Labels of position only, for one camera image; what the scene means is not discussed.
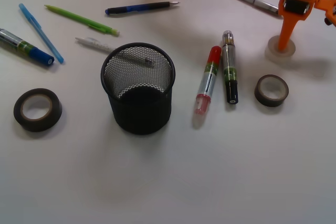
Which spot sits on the green mechanical pencil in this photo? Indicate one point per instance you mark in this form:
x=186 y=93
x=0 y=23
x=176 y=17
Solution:
x=92 y=24

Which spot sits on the black mesh pen holder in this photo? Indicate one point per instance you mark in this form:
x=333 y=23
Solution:
x=138 y=79

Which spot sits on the blue cap marker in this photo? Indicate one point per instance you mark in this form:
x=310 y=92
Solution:
x=21 y=46

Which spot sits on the clear tape roll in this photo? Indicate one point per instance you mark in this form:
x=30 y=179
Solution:
x=273 y=54

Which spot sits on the black cap marker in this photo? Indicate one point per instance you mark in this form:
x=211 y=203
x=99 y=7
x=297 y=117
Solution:
x=229 y=67

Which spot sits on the small black tape roll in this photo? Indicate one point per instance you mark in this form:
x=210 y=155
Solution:
x=271 y=90

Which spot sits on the red cap marker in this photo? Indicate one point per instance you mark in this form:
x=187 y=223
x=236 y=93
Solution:
x=206 y=87

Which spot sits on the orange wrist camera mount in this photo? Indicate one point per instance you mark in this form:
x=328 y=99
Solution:
x=329 y=7

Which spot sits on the light blue pen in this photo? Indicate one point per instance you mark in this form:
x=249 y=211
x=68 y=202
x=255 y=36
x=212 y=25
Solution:
x=31 y=19

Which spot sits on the dark blue ballpoint pen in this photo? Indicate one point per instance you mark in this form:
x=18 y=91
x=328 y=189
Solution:
x=139 y=8

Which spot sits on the white pen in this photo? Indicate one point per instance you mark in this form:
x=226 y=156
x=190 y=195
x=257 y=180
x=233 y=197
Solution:
x=90 y=42

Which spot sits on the large black tape roll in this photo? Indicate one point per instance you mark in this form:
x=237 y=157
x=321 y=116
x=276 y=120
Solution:
x=45 y=122

